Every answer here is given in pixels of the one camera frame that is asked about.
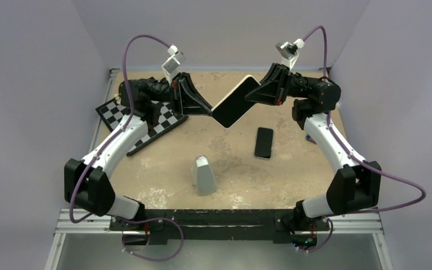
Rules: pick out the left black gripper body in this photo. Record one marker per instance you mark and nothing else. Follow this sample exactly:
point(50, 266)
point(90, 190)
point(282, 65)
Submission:
point(175, 102)

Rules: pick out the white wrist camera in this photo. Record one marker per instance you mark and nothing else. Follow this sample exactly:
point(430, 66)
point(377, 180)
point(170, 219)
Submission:
point(289, 52)
point(172, 63)

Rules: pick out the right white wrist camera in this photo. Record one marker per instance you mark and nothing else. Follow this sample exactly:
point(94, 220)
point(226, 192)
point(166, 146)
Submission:
point(289, 52)

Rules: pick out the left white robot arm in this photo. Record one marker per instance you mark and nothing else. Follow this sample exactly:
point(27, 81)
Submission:
point(87, 180)

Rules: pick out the grey tapered block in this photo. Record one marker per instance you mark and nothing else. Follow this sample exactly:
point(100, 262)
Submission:
point(203, 178)

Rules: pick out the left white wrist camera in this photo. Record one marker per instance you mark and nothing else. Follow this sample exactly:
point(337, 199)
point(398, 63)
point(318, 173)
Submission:
point(172, 63)

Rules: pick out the colourful toy car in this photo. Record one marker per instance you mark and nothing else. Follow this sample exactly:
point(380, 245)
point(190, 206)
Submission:
point(310, 139)

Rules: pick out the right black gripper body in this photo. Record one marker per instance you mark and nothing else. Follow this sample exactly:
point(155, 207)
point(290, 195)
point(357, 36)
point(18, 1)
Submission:
point(283, 85)

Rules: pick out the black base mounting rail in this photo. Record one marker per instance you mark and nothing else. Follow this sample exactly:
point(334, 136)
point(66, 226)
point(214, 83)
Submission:
point(280, 226)

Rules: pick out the black smartphone on table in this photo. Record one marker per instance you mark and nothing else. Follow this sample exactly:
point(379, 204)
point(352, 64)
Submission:
point(264, 143)

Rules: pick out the white phone case with phone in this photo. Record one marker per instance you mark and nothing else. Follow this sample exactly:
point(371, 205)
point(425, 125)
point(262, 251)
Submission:
point(234, 106)

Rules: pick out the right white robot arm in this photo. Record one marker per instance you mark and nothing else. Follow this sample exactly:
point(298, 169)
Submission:
point(354, 185)

